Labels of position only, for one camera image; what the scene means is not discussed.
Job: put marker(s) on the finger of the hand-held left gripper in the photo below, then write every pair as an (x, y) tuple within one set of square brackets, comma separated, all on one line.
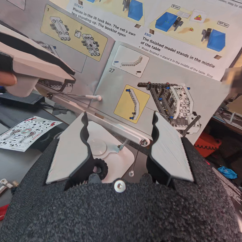
[(37, 66), (11, 35)]

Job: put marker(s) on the white book stand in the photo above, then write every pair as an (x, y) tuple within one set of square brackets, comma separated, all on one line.
[(113, 125)]

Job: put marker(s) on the printed sticker sheet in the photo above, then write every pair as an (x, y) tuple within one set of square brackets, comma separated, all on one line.
[(28, 132)]

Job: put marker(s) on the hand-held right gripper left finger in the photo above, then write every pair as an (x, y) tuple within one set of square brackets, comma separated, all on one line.
[(70, 151)]

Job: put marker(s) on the pile of red white pieces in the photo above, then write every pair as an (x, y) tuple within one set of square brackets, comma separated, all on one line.
[(3, 182)]

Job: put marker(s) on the white task instruction sheet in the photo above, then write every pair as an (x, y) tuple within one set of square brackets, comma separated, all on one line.
[(170, 22)]

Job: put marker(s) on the black rubber toy tyre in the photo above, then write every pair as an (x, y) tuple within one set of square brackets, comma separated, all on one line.
[(103, 168)]

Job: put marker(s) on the black power adapter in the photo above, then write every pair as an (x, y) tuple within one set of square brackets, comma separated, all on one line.
[(22, 99)]

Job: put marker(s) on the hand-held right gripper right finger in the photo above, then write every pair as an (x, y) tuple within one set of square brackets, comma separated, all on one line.
[(170, 151)]

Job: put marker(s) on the blue crumpled cloth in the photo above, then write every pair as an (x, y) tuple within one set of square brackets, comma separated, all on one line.
[(226, 172)]

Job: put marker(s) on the open instruction booklet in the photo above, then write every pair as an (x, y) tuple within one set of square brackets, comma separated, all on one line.
[(170, 73)]

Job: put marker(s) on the orange crate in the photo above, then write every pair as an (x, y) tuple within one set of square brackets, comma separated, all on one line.
[(208, 143)]

